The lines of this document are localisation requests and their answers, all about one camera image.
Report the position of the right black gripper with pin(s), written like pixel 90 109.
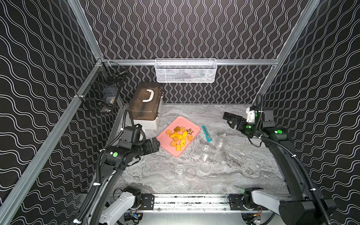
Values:
pixel 236 118

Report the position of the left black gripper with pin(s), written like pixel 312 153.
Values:
pixel 151 145

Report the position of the clear jar with cookies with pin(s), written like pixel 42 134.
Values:
pixel 221 142

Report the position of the clear jar orange cookies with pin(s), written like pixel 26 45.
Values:
pixel 180 172

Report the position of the clear jar brown cookies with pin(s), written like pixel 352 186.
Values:
pixel 205 153

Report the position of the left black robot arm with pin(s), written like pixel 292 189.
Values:
pixel 111 163

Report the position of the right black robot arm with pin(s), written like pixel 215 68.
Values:
pixel 305 203

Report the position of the orange round cookie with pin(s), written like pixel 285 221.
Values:
pixel 173 144

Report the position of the orange fish cookie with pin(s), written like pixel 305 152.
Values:
pixel 183 142
pixel 176 137

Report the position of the pink plastic tray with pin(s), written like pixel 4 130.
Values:
pixel 165 140

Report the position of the yellow square waffle cookie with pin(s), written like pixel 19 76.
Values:
pixel 179 147

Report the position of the teal utility knife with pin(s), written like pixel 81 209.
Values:
pixel 206 133

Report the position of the brown lid storage box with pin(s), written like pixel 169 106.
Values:
pixel 146 105

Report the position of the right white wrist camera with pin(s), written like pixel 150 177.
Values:
pixel 251 115

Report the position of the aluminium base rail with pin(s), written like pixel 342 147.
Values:
pixel 191 202

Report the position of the white wire basket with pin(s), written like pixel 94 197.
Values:
pixel 185 70

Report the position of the black wire basket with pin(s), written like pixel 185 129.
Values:
pixel 103 94

